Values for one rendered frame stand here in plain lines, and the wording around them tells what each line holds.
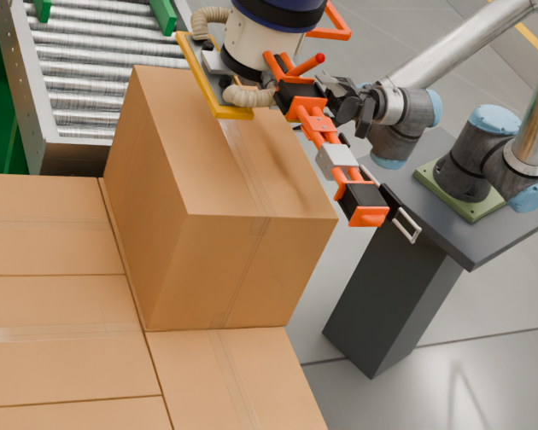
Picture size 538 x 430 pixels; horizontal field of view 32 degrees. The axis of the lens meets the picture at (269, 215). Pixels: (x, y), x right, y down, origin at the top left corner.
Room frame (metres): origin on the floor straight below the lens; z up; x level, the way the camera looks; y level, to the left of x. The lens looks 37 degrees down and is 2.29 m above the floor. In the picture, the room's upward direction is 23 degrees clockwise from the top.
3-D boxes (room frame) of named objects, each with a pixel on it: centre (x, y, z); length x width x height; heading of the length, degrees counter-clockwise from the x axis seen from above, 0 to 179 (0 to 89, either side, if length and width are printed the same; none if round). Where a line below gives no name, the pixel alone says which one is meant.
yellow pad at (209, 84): (1.99, 0.26, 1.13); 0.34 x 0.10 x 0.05; 35
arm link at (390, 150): (2.03, -0.21, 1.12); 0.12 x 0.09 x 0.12; 43
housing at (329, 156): (1.67, -0.09, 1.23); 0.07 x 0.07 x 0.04; 35
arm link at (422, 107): (2.02, -0.22, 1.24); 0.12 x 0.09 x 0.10; 125
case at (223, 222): (2.03, 0.17, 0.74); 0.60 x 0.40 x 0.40; 33
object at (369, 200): (1.55, -0.16, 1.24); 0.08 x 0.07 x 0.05; 35
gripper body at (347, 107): (1.92, -0.07, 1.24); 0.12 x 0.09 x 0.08; 125
